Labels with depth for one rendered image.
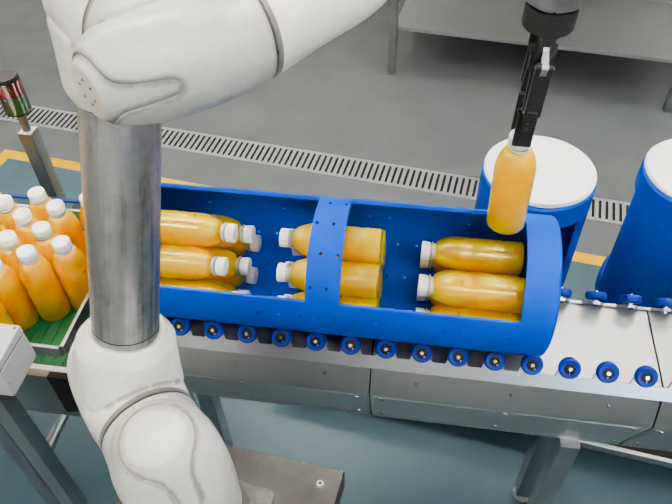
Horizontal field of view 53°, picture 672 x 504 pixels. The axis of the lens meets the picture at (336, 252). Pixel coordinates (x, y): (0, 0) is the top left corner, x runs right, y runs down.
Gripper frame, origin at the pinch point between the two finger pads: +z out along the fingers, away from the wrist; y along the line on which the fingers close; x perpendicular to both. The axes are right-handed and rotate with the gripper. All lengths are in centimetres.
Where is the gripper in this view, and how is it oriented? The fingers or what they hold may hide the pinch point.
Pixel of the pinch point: (524, 120)
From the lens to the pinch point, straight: 116.5
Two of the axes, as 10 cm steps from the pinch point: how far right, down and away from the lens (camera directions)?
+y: 1.5, -7.2, 6.7
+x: -9.9, -1.1, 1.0
